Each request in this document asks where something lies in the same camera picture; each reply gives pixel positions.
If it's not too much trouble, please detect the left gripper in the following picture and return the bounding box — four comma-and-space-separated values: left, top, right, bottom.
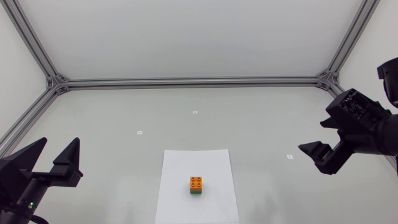
0, 137, 84, 218

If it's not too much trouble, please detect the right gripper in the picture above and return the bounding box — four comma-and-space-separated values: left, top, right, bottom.
298, 114, 393, 175

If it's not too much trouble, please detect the orange toy brick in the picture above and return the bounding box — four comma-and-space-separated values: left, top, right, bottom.
190, 175, 203, 190

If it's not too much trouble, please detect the white paper sheet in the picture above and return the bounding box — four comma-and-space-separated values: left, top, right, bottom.
154, 149, 241, 224

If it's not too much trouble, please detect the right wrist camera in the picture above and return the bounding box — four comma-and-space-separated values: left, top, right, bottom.
325, 88, 392, 129

